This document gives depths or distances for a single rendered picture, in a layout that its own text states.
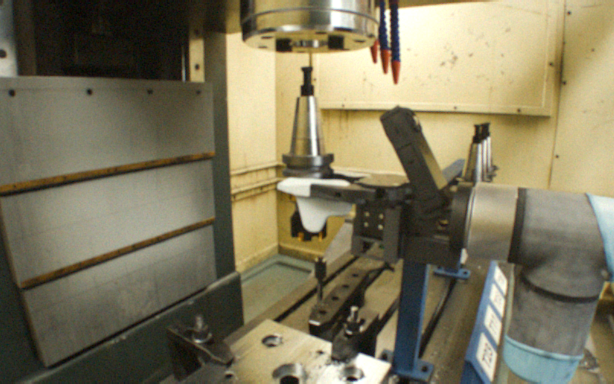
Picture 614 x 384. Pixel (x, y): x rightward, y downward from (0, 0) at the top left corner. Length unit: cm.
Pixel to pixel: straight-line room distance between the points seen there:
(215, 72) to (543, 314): 85
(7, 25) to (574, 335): 83
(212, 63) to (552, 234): 83
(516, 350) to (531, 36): 113
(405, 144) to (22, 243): 61
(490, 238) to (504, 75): 106
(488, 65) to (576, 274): 109
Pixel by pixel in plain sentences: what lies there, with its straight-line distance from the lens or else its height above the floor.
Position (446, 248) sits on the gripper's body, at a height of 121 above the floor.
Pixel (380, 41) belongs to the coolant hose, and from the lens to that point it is 56.
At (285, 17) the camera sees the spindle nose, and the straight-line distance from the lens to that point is 36.
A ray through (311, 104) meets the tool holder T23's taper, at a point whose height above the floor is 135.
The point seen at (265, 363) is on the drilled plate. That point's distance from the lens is 55.
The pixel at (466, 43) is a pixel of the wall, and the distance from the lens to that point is 139.
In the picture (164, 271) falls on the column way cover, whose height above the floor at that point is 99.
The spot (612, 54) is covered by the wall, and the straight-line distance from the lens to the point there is 140.
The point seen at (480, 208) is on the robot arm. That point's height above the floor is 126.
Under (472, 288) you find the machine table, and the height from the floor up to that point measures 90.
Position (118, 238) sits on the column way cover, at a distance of 77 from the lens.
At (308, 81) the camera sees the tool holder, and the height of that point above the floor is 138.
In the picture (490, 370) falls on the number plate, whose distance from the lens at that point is 69.
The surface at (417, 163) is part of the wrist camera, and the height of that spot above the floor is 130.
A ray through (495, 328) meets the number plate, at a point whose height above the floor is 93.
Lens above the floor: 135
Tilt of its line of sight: 13 degrees down
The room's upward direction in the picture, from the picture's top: straight up
